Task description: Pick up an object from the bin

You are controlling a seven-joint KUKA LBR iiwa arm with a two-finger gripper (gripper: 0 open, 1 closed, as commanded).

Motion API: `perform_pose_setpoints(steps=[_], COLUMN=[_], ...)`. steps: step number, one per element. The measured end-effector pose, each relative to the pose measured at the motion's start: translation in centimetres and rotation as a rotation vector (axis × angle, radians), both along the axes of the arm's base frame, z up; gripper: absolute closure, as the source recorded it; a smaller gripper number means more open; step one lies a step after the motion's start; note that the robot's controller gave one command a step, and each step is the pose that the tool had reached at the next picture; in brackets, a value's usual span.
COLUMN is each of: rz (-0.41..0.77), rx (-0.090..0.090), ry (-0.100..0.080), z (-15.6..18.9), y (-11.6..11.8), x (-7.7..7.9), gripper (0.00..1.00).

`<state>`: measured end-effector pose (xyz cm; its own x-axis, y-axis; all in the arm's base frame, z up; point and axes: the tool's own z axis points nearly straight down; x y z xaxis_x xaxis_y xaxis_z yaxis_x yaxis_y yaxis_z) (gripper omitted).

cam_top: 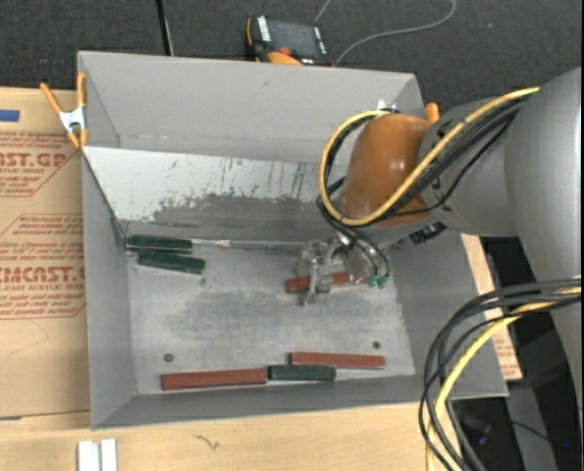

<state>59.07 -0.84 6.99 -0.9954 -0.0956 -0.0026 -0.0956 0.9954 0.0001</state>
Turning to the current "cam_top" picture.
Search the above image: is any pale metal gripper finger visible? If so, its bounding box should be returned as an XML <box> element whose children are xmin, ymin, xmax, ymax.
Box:
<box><xmin>298</xmin><ymin>273</ymin><xmax>335</xmax><ymax>308</ymax></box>
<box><xmin>293</xmin><ymin>242</ymin><xmax>329</xmax><ymax>277</ymax></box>

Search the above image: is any red-brown flat block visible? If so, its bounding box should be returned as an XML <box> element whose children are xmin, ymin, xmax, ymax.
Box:
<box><xmin>284</xmin><ymin>271</ymin><xmax>354</xmax><ymax>294</ymax></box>
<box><xmin>160</xmin><ymin>367</ymin><xmax>270</xmax><ymax>392</ymax></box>
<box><xmin>289</xmin><ymin>351</ymin><xmax>387</xmax><ymax>371</ymax></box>

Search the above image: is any grey metal bin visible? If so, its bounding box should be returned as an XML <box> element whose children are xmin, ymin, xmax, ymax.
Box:
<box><xmin>77</xmin><ymin>50</ymin><xmax>511</xmax><ymax>431</ymax></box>

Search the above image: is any dark green flat block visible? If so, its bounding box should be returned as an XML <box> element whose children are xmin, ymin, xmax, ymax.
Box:
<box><xmin>135</xmin><ymin>248</ymin><xmax>207</xmax><ymax>276</ymax></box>
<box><xmin>266</xmin><ymin>364</ymin><xmax>338</xmax><ymax>383</ymax></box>
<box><xmin>126</xmin><ymin>235</ymin><xmax>194</xmax><ymax>252</ymax></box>

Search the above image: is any brown cardboard board red print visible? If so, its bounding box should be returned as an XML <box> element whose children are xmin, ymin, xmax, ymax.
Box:
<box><xmin>0</xmin><ymin>84</ymin><xmax>524</xmax><ymax>421</ymax></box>

